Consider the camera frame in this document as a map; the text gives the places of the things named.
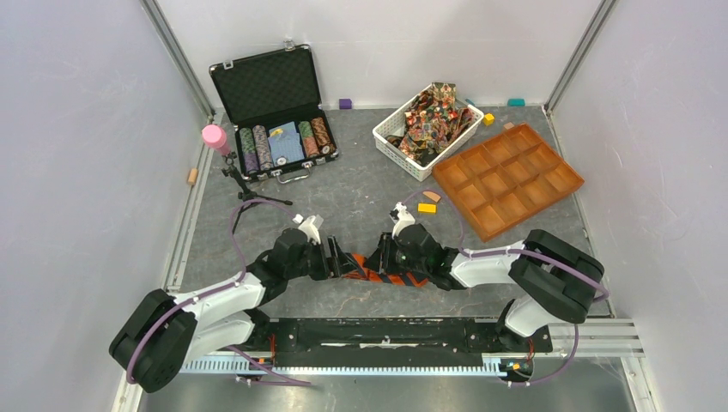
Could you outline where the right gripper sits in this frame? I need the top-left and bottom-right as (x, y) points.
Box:
(362, 232), (429, 276)

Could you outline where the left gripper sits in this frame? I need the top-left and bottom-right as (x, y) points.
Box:
(286, 234), (358, 281)

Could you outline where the orange navy striped tie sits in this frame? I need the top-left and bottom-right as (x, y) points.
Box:
(342, 253), (428, 288)

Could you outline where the wooden compartment tray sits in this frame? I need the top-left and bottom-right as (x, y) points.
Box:
(432, 124), (585, 242)

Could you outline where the white plastic basket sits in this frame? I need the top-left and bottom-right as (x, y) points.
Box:
(373, 82), (484, 181)

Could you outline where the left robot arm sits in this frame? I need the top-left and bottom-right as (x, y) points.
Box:
(109, 227), (366, 393)

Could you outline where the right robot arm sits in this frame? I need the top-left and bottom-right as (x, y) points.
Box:
(363, 224), (609, 350)

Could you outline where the patterned colourful ties pile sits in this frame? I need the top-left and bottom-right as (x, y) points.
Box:
(385, 82), (475, 167)

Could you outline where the yellow block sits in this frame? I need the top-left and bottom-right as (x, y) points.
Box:
(417, 203), (438, 215)

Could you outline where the brown wooden block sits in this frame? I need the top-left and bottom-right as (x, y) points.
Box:
(422, 191), (441, 203)

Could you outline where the small yellow cube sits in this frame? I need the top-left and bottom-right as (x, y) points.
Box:
(482, 113), (495, 126)

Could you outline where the purple block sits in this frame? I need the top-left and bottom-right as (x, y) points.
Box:
(338, 98), (353, 110)

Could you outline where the cork piece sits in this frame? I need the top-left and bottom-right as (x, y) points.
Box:
(187, 168), (199, 186)

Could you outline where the black poker chip case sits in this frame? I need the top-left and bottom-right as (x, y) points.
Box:
(209, 44), (340, 182)

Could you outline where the pink microphone on tripod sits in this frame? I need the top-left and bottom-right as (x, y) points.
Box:
(201, 124), (293, 233)

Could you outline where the teal block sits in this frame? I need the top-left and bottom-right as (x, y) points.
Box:
(507, 98), (526, 107)

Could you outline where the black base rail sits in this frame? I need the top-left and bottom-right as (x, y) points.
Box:
(238, 318), (554, 368)

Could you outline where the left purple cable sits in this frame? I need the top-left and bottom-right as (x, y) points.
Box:
(124, 197), (314, 389)

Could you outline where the purple cable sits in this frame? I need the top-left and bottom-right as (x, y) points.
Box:
(124, 197), (314, 389)
(400, 189), (610, 388)

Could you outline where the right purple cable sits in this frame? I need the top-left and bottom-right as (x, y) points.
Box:
(400, 189), (610, 388)

